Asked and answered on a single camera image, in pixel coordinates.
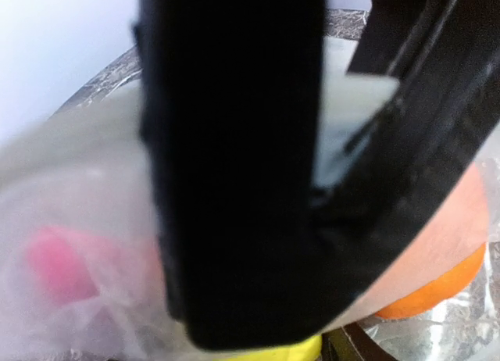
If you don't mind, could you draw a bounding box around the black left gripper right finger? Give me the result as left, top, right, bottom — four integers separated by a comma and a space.
334, 0, 499, 327

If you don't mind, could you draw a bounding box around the orange fake orange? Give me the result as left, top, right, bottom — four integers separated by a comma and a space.
348, 164, 490, 322

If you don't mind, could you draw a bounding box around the red fake apple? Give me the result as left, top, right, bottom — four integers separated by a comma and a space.
24, 227, 162, 306

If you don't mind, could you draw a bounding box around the clear polka dot zip bag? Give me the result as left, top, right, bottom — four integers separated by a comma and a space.
1, 81, 499, 360

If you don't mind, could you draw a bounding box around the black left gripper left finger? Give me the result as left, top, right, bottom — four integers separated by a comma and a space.
135, 0, 324, 350

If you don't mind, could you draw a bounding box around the yellow fake lemon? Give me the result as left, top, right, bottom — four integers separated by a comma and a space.
220, 335, 322, 361

